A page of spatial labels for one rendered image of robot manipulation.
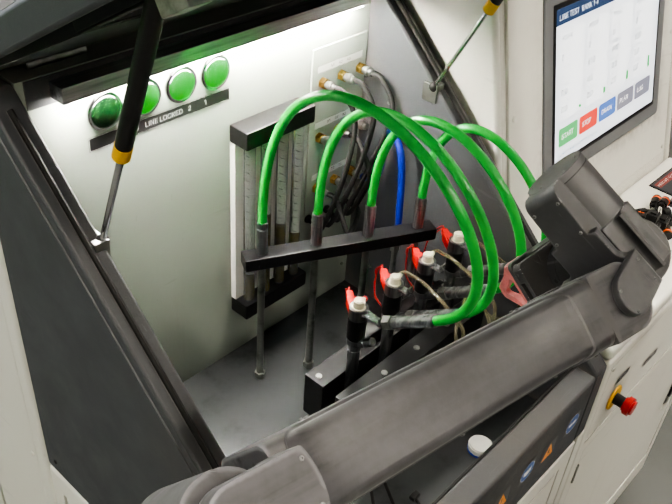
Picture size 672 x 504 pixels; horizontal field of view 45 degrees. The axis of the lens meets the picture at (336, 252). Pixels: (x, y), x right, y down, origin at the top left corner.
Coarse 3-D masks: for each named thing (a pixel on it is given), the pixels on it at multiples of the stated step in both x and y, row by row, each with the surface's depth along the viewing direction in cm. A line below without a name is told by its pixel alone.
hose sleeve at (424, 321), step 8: (392, 320) 111; (400, 320) 110; (408, 320) 109; (416, 320) 108; (424, 320) 106; (392, 328) 112; (400, 328) 111; (408, 328) 110; (416, 328) 109; (424, 328) 107
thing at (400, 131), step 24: (312, 96) 104; (336, 96) 101; (288, 120) 110; (384, 120) 97; (408, 144) 96; (264, 168) 117; (432, 168) 95; (264, 192) 120; (264, 216) 123; (456, 216) 95; (480, 264) 96; (480, 288) 98; (456, 312) 102
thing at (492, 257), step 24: (408, 120) 106; (336, 144) 117; (432, 144) 104; (456, 168) 104; (312, 216) 127; (480, 216) 104; (312, 240) 129; (408, 312) 121; (432, 312) 117; (480, 312) 111
